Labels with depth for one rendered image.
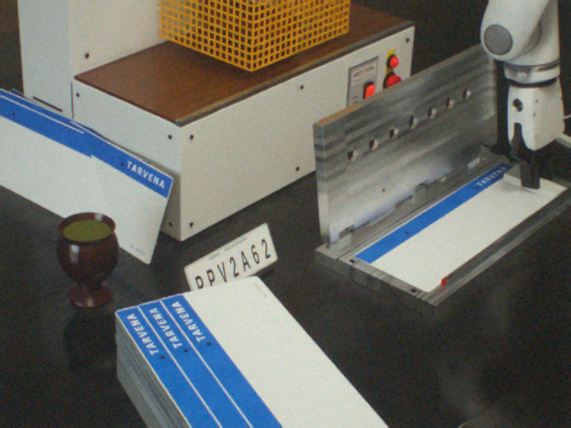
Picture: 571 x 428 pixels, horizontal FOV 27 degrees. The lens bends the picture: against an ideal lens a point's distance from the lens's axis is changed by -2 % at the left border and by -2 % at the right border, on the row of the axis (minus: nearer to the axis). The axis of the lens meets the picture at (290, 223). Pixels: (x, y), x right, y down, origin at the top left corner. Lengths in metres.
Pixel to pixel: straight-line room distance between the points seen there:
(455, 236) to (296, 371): 0.50
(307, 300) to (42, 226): 0.42
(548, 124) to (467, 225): 0.21
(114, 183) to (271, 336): 0.45
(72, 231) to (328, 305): 0.35
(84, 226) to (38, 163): 0.28
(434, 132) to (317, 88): 0.19
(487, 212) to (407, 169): 0.14
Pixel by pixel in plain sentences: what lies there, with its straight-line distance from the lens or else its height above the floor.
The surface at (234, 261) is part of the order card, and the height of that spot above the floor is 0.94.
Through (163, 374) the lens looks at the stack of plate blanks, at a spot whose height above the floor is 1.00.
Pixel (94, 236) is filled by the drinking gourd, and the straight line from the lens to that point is 1.56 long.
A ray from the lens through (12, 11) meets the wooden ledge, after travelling 2.59.
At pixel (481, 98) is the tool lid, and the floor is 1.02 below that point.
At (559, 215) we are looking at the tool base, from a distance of 1.85.
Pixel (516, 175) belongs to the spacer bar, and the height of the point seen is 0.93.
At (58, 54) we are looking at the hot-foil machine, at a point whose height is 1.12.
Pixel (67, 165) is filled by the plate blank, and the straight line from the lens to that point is 1.80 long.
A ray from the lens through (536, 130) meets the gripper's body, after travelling 1.82.
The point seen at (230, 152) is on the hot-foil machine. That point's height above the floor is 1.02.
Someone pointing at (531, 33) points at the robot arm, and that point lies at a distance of 1.71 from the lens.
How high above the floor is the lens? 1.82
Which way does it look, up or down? 31 degrees down
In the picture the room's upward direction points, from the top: 3 degrees clockwise
